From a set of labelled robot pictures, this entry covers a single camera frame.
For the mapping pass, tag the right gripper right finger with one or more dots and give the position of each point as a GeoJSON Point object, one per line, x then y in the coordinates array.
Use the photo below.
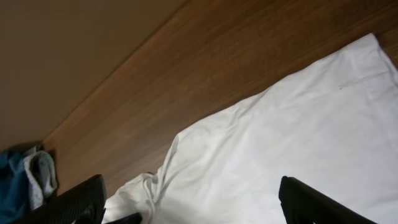
{"type": "Point", "coordinates": [304, 205]}

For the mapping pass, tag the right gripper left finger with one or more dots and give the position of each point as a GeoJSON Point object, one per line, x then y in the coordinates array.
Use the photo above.
{"type": "Point", "coordinates": [82, 204]}

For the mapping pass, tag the white t-shirt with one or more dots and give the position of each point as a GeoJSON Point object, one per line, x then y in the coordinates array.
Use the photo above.
{"type": "Point", "coordinates": [332, 125]}

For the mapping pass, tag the light grey folded garment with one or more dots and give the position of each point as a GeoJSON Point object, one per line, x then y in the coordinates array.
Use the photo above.
{"type": "Point", "coordinates": [40, 170]}

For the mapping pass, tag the blue button shirt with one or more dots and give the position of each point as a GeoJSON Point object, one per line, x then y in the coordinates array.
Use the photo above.
{"type": "Point", "coordinates": [14, 187]}

